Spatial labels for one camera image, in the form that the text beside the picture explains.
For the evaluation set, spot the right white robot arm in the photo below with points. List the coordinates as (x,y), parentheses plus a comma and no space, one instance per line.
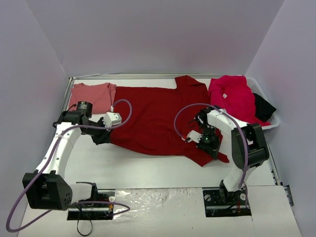
(248,146)

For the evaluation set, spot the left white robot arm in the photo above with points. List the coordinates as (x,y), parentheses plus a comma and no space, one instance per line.
(46,186)

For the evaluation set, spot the folded salmon pink t-shirt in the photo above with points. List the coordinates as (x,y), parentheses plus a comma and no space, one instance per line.
(101,96)

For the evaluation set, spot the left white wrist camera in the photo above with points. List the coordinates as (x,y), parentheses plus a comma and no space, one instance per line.
(112,118)

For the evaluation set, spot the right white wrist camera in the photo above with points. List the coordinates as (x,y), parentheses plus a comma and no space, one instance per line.
(192,136)

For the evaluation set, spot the white foreground cover board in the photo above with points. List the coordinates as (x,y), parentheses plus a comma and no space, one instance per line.
(174,213)

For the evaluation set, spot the black garment in basket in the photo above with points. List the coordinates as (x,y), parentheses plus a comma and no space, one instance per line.
(263,109)

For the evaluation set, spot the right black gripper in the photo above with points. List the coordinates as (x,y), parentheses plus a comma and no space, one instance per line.
(210,145)

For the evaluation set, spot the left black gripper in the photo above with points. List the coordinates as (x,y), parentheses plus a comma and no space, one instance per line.
(99,135)

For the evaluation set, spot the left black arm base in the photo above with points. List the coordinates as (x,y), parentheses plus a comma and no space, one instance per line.
(93,211)

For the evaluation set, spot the white plastic laundry basket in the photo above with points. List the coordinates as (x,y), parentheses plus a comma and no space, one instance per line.
(256,88)

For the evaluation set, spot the bright pink t-shirt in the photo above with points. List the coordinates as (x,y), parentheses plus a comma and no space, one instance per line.
(233,94)

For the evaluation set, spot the dark red t-shirt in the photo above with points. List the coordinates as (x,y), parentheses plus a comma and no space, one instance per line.
(158,116)

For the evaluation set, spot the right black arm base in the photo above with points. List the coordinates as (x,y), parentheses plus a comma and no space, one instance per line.
(218,202)

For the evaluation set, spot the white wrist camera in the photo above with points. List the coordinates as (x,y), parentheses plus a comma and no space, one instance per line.
(192,136)
(112,118)

